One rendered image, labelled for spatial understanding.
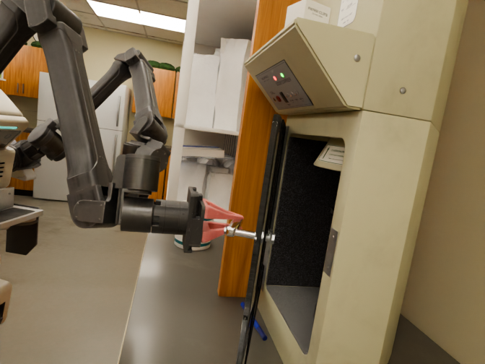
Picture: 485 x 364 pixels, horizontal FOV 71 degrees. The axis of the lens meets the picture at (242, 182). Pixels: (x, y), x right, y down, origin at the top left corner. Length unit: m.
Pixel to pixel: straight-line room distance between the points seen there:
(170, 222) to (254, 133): 0.35
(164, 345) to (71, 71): 0.53
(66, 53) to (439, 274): 0.95
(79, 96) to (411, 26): 0.53
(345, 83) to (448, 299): 0.65
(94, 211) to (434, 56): 0.55
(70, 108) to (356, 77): 0.47
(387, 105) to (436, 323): 0.64
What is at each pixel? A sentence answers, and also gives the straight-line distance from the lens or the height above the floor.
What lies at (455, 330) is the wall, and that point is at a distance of 0.99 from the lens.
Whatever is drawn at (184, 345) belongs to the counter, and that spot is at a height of 0.94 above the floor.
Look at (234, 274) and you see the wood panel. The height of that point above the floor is 1.00.
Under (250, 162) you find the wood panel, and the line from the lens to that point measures 0.83.
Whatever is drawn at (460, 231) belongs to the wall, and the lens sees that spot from 0.96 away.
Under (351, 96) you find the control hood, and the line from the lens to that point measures 0.50.
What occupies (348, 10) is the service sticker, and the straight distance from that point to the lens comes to 0.63.
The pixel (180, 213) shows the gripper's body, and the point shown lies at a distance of 0.57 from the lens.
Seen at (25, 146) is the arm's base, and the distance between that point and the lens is 1.30.
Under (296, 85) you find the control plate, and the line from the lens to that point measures 0.59.
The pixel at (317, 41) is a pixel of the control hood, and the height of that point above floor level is 1.49.
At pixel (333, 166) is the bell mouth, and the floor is 1.32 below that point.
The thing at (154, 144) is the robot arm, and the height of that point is 1.30.
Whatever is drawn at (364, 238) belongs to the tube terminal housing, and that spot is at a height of 1.23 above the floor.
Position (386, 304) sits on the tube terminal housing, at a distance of 0.60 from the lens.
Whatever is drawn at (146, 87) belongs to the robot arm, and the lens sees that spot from 1.06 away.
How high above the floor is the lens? 1.36
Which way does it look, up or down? 8 degrees down
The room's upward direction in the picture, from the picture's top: 8 degrees clockwise
